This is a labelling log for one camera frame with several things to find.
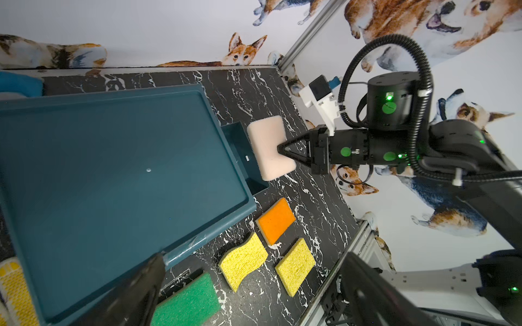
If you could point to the yellow green sponge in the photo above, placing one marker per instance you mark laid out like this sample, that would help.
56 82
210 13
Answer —
241 261

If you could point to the yellow work glove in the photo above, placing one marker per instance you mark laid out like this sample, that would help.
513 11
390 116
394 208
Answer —
15 294

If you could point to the grey work glove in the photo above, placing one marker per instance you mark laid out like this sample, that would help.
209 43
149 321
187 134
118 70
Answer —
17 86

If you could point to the pale pink sponge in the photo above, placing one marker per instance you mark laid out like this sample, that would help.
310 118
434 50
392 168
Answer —
265 136

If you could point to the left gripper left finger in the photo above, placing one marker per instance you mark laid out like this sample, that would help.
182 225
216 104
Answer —
133 302

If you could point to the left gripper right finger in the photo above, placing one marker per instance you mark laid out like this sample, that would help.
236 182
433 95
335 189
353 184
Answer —
372 300

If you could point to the orange sponge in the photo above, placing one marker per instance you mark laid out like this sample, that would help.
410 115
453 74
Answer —
275 221

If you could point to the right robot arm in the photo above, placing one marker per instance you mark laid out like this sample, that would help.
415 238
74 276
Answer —
454 163

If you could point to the aluminium front rail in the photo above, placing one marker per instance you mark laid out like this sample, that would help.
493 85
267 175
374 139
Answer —
329 307

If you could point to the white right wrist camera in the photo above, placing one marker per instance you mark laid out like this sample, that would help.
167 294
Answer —
320 96

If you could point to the plain yellow rectangular sponge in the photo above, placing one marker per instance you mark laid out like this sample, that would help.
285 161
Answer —
295 266

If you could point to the teal drawer cabinet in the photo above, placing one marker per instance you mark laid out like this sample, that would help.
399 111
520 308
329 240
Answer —
94 184

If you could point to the green beige sponge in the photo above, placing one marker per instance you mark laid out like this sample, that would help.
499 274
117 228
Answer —
193 305

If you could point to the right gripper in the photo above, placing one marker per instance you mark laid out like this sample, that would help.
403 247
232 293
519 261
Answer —
346 147

